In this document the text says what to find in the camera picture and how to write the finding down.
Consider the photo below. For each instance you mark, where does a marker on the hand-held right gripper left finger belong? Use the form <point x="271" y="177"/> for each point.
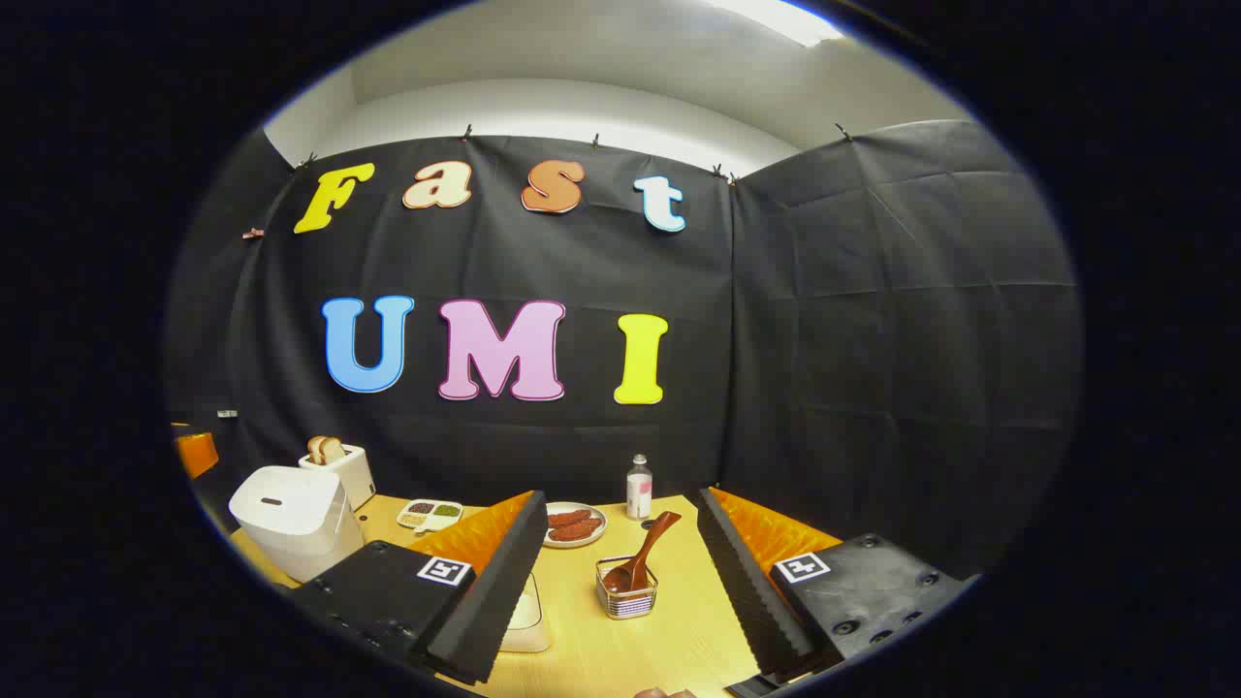
<point x="494" y="601"/>

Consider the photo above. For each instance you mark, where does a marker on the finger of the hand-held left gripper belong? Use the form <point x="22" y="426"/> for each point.
<point x="197" y="454"/>

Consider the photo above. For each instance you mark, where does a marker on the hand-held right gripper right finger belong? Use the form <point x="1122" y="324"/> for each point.
<point x="751" y="601"/>

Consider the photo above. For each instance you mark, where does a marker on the white rice cooker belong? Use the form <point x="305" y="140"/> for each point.
<point x="291" y="523"/>

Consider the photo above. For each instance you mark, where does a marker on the brown wooden spoon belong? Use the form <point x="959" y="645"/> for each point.
<point x="650" y="543"/>

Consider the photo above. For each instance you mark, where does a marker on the clear plastic tray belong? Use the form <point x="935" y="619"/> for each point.
<point x="528" y="640"/>

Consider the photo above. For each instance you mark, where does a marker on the red meat piece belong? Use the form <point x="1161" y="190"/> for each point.
<point x="577" y="530"/>
<point x="570" y="518"/>

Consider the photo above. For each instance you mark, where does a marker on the divided white dish with grains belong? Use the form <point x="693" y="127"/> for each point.
<point x="429" y="514"/>

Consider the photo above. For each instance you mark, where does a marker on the toasted bread slice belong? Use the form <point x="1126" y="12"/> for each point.
<point x="334" y="450"/>
<point x="315" y="449"/>

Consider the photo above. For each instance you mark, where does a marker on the round white plate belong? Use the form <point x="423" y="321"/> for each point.
<point x="596" y="533"/>

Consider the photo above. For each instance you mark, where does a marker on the clear bottle with pink label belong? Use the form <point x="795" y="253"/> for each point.
<point x="639" y="494"/>

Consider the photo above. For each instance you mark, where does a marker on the white toaster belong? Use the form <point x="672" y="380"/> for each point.
<point x="354" y="477"/>

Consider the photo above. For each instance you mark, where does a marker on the black backdrop cloth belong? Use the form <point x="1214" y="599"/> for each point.
<point x="824" y="339"/>

